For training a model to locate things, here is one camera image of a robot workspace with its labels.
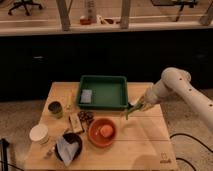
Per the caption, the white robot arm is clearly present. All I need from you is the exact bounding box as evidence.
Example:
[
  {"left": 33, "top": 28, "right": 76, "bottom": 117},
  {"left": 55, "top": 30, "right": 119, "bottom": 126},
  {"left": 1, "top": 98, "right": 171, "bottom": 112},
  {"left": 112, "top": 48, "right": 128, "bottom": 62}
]
[{"left": 138, "top": 67, "right": 213, "bottom": 130}]

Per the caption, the orange bowl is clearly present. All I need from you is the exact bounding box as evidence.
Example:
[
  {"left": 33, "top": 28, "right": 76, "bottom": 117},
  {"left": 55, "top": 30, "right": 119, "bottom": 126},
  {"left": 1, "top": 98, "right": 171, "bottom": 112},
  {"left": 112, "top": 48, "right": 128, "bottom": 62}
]
[{"left": 88, "top": 118, "right": 116, "bottom": 148}]

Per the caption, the black floor cable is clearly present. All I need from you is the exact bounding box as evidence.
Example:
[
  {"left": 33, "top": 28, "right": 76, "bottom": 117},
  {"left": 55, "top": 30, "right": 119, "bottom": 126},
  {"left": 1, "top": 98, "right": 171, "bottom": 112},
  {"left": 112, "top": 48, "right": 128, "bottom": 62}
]
[{"left": 169, "top": 132, "right": 213, "bottom": 171}]

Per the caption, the black stand at left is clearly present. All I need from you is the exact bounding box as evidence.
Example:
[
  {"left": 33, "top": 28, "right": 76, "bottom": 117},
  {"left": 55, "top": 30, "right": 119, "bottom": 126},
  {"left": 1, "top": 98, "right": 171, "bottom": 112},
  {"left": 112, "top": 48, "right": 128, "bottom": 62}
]
[{"left": 0, "top": 138, "right": 9, "bottom": 171}]

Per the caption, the brown grape cluster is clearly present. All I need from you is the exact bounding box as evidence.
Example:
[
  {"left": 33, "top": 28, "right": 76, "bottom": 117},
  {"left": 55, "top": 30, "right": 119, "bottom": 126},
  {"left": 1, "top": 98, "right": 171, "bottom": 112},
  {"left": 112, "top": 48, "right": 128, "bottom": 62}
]
[{"left": 78, "top": 111, "right": 94, "bottom": 124}]

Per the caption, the small wooden block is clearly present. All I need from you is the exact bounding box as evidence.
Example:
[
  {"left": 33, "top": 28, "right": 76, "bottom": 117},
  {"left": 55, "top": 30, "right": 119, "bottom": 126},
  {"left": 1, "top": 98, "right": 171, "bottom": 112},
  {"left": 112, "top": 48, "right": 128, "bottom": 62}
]
[{"left": 69, "top": 113, "right": 83, "bottom": 133}]

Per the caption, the black bowl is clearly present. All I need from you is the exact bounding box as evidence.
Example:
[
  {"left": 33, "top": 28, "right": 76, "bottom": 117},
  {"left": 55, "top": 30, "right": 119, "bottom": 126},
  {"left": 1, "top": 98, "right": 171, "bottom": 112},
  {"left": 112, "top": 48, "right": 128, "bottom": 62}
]
[{"left": 55, "top": 133, "right": 82, "bottom": 163}]

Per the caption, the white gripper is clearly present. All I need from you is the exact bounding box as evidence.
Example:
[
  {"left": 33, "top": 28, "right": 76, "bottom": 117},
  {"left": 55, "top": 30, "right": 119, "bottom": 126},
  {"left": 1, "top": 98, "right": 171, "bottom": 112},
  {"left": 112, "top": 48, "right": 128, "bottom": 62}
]
[{"left": 138, "top": 83, "right": 167, "bottom": 111}]

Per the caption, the green chili pepper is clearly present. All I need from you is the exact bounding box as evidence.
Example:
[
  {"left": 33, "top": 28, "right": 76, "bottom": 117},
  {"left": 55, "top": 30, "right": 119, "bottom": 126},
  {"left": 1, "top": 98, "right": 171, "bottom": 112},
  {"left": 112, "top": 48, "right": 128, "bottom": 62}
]
[{"left": 125, "top": 103, "right": 143, "bottom": 120}]

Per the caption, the dark green cup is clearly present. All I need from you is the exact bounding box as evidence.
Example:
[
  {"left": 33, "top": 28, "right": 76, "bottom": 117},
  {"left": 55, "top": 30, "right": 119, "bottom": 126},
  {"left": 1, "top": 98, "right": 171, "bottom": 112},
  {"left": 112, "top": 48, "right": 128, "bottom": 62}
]
[{"left": 48, "top": 101, "right": 63, "bottom": 118}]

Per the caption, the grey sponge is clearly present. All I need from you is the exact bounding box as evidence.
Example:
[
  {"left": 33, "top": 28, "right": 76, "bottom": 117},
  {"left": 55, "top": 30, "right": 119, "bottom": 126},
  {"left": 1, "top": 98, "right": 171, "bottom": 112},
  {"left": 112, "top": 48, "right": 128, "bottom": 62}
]
[{"left": 80, "top": 89, "right": 92, "bottom": 103}]

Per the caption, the white handled brush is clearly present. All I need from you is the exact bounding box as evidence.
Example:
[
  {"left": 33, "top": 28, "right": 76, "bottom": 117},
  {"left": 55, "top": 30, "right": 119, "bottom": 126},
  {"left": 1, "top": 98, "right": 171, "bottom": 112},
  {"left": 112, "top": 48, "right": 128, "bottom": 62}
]
[{"left": 128, "top": 100, "right": 137, "bottom": 109}]

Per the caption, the red object on shelf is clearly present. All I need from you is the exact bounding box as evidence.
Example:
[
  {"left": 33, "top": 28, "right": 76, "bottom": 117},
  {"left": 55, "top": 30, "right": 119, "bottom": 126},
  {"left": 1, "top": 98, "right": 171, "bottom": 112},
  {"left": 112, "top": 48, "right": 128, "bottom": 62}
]
[{"left": 79, "top": 16, "right": 92, "bottom": 25}]

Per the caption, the orange fruit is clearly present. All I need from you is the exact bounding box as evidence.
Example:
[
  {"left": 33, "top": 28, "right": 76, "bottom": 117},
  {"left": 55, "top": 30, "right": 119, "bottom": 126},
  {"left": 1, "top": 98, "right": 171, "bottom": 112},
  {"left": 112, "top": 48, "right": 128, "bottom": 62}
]
[{"left": 100, "top": 125, "right": 114, "bottom": 138}]

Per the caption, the office chair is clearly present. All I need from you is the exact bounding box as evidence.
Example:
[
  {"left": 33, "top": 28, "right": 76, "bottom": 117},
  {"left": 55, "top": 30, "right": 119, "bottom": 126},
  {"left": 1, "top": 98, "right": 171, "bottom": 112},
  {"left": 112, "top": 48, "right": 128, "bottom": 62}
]
[{"left": 8, "top": 0, "right": 43, "bottom": 16}]

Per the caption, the green plastic tray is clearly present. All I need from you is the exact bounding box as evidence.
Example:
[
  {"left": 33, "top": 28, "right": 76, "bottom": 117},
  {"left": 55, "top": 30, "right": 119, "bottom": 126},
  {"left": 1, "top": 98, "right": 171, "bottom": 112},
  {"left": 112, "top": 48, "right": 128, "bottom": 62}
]
[{"left": 76, "top": 75, "right": 128, "bottom": 110}]

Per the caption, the grey cloth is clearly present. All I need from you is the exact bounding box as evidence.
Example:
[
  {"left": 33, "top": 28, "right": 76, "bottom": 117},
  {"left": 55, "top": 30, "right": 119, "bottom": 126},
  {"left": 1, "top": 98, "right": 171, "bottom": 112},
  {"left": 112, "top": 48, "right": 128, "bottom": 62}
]
[{"left": 56, "top": 137, "right": 79, "bottom": 166}]

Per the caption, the white cup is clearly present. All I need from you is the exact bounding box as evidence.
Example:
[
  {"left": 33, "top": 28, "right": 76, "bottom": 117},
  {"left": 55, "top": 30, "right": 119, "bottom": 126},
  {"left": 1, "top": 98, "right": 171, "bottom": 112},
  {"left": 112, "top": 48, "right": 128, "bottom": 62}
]
[{"left": 29, "top": 124, "right": 49, "bottom": 144}]

